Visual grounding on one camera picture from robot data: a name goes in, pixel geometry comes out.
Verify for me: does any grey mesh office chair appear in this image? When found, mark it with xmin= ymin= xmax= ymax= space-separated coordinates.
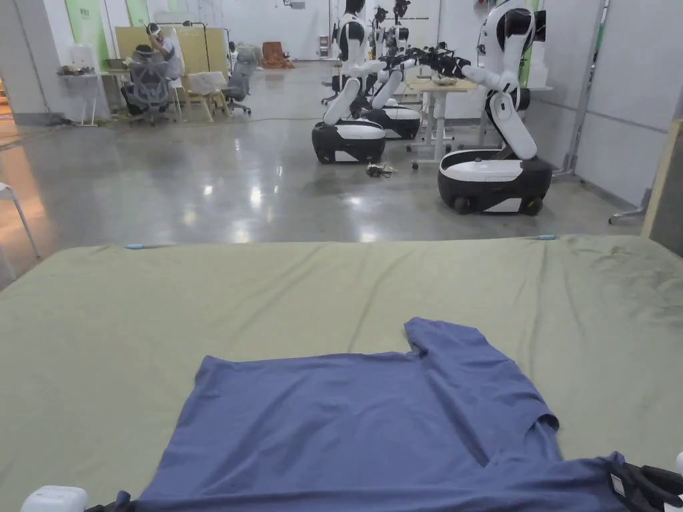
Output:
xmin=122 ymin=57 xmax=179 ymax=127

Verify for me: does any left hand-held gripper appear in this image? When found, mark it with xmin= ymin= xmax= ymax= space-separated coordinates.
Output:
xmin=20 ymin=485 xmax=132 ymax=512

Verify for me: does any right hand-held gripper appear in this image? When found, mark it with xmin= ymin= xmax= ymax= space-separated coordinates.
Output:
xmin=608 ymin=451 xmax=683 ymax=512

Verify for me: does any brown heap of cloth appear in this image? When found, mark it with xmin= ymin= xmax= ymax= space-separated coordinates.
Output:
xmin=261 ymin=41 xmax=297 ymax=71

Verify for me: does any dark blue shirt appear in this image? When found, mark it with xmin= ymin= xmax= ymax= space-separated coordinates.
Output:
xmin=114 ymin=317 xmax=643 ymax=512

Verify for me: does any wooden top white-legged table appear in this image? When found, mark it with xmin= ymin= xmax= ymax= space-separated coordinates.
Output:
xmin=406 ymin=74 xmax=494 ymax=173

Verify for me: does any bed with pale green sheet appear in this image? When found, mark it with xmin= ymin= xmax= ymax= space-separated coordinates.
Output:
xmin=0 ymin=233 xmax=683 ymax=512

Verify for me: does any small wooden stool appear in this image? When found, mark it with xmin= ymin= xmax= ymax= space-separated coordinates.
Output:
xmin=183 ymin=71 xmax=233 ymax=123

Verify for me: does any white folding table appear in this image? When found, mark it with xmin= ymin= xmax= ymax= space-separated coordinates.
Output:
xmin=55 ymin=42 xmax=110 ymax=128

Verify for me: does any white and black wheeled robot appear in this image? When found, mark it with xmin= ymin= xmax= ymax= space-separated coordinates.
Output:
xmin=367 ymin=0 xmax=428 ymax=141
xmin=311 ymin=0 xmax=406 ymax=165
xmin=421 ymin=0 xmax=556 ymax=217

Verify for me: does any upright wooden board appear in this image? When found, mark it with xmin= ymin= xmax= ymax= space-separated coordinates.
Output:
xmin=640 ymin=119 xmax=683 ymax=239

